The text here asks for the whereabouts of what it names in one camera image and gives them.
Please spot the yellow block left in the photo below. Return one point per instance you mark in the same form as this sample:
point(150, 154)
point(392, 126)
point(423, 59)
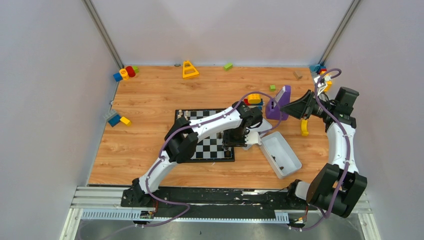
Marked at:
point(125, 121)

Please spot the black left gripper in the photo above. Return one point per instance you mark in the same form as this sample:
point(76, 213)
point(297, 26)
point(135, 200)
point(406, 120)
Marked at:
point(233, 141)

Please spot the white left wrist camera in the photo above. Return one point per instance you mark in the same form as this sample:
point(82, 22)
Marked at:
point(253, 138)

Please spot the green lego brick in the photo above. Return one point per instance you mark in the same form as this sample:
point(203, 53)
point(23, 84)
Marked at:
point(136, 69)

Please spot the yellow triangle toy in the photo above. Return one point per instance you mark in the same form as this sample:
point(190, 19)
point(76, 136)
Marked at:
point(189, 70)

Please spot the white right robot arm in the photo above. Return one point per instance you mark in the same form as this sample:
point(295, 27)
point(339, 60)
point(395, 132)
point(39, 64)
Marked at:
point(338, 186)

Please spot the green block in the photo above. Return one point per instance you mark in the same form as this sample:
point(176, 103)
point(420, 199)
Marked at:
point(228, 66)

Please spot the wooden brown block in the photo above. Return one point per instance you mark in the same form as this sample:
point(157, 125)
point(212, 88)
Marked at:
point(298, 75)

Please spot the black white chess board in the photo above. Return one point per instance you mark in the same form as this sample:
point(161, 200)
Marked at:
point(210, 149)

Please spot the blue grey lego bricks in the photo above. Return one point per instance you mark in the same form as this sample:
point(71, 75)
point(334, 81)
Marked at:
point(112, 117)

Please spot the white tin box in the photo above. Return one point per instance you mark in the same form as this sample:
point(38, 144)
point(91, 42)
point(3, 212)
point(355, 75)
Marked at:
point(279, 155)

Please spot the purple toy stand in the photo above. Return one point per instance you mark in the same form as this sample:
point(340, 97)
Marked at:
point(272, 109)

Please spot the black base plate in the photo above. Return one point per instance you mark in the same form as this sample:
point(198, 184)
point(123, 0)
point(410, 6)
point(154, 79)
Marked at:
point(267, 199)

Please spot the blue cube block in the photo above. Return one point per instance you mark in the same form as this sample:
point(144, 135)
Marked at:
point(117, 77)

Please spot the small green cube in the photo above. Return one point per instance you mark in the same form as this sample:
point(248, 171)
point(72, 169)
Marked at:
point(272, 88)

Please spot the yellow lego brick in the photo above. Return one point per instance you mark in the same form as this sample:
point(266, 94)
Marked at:
point(327, 82)

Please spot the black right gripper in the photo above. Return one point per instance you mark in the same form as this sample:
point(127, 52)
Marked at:
point(301, 108)

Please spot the red cylinder block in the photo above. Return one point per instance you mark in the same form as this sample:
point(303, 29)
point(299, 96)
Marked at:
point(130, 71)

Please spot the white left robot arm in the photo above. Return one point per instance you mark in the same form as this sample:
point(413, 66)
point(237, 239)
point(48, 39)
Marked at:
point(237, 123)

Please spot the toy car blue wheels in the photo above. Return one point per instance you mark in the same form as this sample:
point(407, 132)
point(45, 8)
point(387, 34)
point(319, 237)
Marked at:
point(254, 100)

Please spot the yellow curved block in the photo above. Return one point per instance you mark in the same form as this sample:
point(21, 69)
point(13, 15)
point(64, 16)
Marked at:
point(304, 127)

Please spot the yellow cylinder block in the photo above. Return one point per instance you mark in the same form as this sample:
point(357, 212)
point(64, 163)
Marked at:
point(124, 74)

